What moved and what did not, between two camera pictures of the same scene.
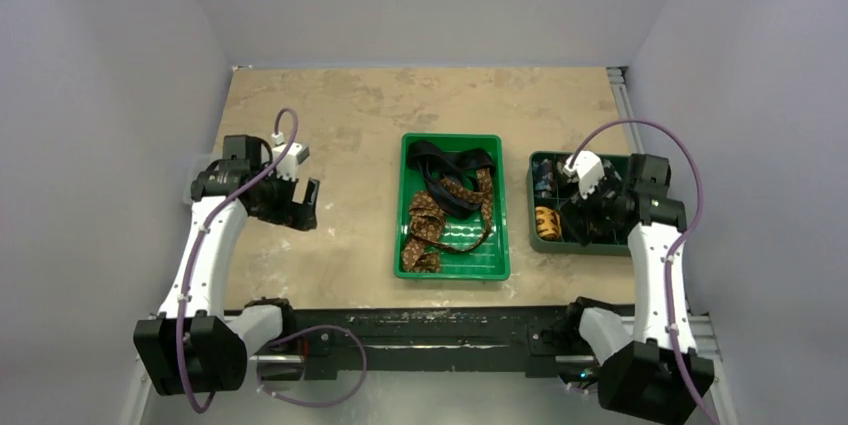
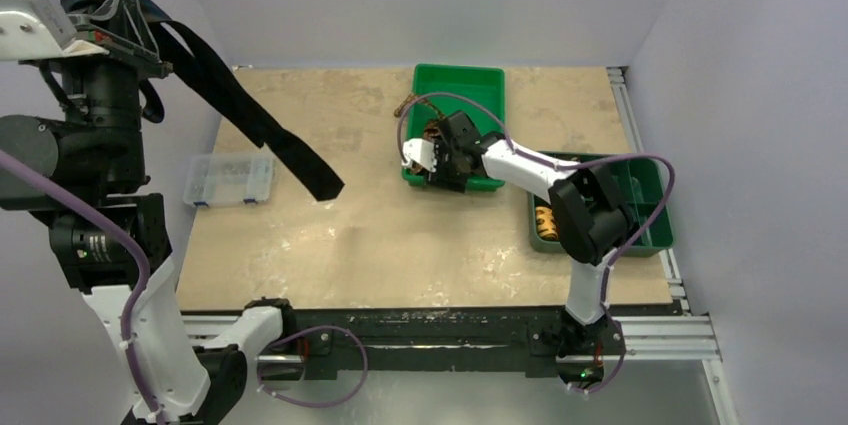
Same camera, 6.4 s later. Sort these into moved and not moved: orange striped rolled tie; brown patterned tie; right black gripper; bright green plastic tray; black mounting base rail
Moved: bright green plastic tray; right black gripper; brown patterned tie
Not moved: orange striped rolled tie; black mounting base rail
